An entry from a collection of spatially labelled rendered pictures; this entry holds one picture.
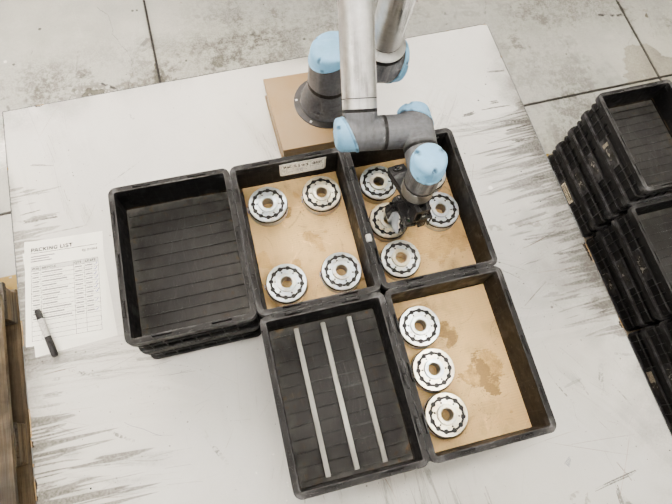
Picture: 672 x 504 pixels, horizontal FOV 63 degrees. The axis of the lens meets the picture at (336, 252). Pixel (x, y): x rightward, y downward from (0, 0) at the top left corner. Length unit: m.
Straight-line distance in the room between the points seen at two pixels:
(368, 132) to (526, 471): 0.95
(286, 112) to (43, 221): 0.76
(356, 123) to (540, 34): 2.10
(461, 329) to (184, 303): 0.70
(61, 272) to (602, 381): 1.51
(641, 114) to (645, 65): 0.92
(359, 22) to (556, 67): 1.99
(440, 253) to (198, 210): 0.65
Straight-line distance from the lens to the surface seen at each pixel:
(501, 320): 1.43
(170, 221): 1.50
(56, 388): 1.61
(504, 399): 1.43
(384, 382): 1.37
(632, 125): 2.36
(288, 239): 1.44
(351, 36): 1.18
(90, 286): 1.64
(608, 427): 1.68
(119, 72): 2.87
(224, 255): 1.44
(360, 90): 1.17
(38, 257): 1.72
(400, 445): 1.36
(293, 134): 1.62
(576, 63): 3.13
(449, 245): 1.49
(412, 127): 1.20
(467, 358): 1.42
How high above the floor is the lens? 2.17
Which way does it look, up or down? 70 degrees down
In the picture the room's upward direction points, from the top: 10 degrees clockwise
